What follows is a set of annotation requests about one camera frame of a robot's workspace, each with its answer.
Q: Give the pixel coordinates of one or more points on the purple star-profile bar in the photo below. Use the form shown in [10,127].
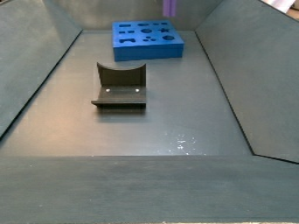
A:
[168,8]

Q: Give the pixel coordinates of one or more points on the blue shape-hole insertion block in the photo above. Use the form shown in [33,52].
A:
[145,40]

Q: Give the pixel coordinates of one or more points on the black curved fixture stand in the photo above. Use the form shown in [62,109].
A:
[121,86]

